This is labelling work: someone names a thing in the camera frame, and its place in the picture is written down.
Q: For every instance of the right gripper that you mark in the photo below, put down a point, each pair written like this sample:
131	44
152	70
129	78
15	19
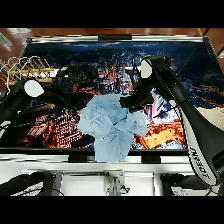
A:
138	100

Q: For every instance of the beige garment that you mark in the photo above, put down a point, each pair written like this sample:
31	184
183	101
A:
213	116

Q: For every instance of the silver frame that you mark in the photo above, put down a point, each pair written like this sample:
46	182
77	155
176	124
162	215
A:
113	167

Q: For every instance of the light blue shirt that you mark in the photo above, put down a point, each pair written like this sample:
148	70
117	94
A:
110	130

